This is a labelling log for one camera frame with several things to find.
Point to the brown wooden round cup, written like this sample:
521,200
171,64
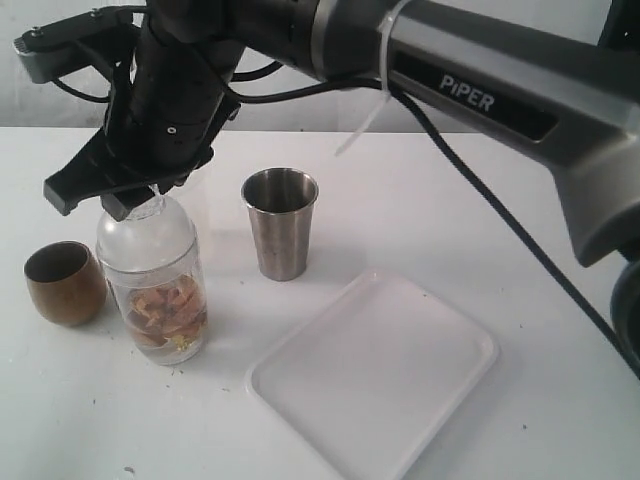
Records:
65,283

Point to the white zip tie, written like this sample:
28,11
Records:
385,29

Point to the white plastic tray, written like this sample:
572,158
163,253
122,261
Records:
367,384

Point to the clear plastic shaker lid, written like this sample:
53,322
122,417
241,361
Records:
153,235

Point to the clear plastic shaker body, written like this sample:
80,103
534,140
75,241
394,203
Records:
154,271

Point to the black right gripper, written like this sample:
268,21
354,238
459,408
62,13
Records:
158,129

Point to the stainless steel cup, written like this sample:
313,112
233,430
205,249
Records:
280,203

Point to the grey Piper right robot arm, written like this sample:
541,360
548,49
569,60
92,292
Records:
570,106

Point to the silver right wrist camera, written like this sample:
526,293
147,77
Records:
101,39

